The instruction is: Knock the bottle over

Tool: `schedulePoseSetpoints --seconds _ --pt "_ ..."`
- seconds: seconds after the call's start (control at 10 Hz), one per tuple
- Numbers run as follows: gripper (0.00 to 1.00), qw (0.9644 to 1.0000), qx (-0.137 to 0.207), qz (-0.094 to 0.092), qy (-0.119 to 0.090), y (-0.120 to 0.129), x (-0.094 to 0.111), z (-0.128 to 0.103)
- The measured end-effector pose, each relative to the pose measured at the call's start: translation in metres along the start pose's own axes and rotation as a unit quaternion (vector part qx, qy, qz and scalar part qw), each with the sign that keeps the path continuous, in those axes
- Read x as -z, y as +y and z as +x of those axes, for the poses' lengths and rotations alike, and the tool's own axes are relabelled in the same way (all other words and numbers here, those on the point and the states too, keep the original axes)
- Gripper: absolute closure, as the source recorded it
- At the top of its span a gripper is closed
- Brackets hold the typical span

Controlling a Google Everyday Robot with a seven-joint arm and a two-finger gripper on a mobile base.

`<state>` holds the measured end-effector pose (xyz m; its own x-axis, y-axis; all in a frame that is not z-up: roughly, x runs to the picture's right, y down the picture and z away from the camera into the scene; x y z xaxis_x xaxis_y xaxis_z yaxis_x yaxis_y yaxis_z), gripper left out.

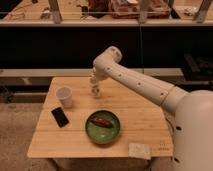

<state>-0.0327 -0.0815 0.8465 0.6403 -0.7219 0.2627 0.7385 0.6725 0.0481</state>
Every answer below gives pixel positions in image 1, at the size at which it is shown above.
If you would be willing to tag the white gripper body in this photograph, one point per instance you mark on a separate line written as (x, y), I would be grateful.
(97, 76)

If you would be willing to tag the white plastic cup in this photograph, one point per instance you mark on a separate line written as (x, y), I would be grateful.
(64, 95)

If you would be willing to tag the green plate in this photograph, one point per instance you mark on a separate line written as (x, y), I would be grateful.
(102, 135)

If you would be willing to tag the small white labelled bottle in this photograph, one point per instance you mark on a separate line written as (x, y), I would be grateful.
(95, 90)

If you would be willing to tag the long workbench shelf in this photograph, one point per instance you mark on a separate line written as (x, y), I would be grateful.
(40, 39)

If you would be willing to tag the black smartphone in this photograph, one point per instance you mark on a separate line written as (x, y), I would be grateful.
(60, 117)

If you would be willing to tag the brown sausage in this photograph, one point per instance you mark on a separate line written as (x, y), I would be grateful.
(101, 122)

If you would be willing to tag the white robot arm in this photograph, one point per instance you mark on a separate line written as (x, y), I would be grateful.
(193, 111)

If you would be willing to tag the brown tray with clutter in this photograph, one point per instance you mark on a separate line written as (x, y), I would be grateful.
(131, 8)

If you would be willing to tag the wooden table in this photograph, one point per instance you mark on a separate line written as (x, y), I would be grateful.
(142, 123)

